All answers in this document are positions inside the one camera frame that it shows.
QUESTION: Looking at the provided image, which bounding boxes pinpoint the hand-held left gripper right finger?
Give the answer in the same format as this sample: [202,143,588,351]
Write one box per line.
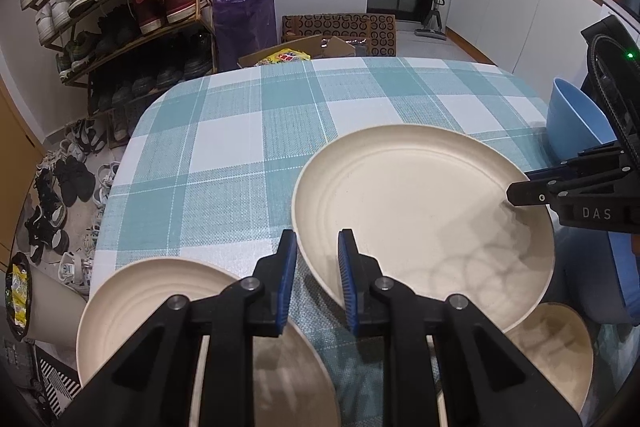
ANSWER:
[337,228,583,427]

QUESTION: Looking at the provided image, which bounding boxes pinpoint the wooden shoe rack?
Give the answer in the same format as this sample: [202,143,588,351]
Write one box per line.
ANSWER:
[20,0,218,118]

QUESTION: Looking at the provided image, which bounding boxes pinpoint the yellow snack wrappers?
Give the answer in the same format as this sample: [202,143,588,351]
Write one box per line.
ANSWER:
[5,263,32,335]

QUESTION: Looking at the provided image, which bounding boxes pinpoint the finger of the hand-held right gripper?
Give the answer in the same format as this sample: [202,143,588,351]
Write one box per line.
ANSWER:
[527,143,625,182]
[506,159,632,206]

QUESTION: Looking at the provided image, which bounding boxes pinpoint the blue bowl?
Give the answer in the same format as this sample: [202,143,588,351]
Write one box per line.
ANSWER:
[546,78,618,160]

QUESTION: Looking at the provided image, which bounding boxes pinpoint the floor mop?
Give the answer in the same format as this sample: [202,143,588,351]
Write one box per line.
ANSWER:
[415,0,448,38]

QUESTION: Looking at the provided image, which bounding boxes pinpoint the beige trash bin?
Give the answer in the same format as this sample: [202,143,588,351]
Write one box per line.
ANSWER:
[4,252,88,343]

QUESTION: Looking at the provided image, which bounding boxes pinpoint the purple plastic bag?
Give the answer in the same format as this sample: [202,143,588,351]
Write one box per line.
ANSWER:
[207,0,277,70]

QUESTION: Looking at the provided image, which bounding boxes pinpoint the yellow snack packet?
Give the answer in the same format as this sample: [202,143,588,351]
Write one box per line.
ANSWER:
[256,48,312,66]

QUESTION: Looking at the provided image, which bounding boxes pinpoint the black and white striped rug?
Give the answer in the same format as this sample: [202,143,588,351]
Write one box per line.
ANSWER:
[30,354,83,418]

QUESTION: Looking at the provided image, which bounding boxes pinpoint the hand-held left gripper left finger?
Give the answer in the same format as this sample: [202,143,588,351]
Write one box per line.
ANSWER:
[57,229,299,427]

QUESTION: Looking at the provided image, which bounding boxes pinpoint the large cream plate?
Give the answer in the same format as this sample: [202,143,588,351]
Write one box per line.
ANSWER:
[291,124,556,333]
[76,257,342,427]

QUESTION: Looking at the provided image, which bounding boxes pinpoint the open cardboard box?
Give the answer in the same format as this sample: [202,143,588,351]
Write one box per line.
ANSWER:
[236,34,357,68]

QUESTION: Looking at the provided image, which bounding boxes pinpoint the teal checked tablecloth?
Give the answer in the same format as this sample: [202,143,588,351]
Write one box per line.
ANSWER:
[89,56,616,427]

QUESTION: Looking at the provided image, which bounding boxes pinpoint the pile of sandals and sneakers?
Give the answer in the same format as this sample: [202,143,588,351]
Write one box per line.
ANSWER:
[22,117,121,283]

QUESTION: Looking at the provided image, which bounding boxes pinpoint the light wooden cabinet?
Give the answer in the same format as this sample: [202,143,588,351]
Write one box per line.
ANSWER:
[0,79,46,258]

